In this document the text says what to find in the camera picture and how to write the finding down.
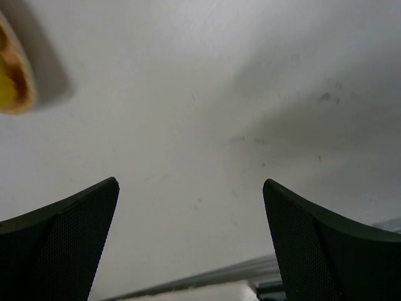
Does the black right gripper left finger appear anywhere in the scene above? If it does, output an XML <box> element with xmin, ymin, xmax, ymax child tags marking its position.
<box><xmin>1</xmin><ymin>177</ymin><xmax>120</xmax><ymax>300</ymax></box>

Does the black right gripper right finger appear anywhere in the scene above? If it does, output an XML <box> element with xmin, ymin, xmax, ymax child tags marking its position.
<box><xmin>263</xmin><ymin>179</ymin><xmax>400</xmax><ymax>300</ymax></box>

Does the yellow fake banana bunch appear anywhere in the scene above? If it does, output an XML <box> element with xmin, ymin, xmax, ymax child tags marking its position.
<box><xmin>0</xmin><ymin>58</ymin><xmax>18</xmax><ymax>107</ymax></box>

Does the triangular woven wicker basket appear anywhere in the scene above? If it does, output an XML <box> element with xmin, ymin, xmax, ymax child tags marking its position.
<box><xmin>1</xmin><ymin>15</ymin><xmax>38</xmax><ymax>114</ymax></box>

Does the aluminium front rail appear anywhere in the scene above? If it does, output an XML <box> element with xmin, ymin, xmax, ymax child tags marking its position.
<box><xmin>109</xmin><ymin>255</ymin><xmax>281</xmax><ymax>300</ymax></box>

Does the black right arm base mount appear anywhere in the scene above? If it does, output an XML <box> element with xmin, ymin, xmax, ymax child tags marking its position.
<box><xmin>256</xmin><ymin>281</ymin><xmax>287</xmax><ymax>301</ymax></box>

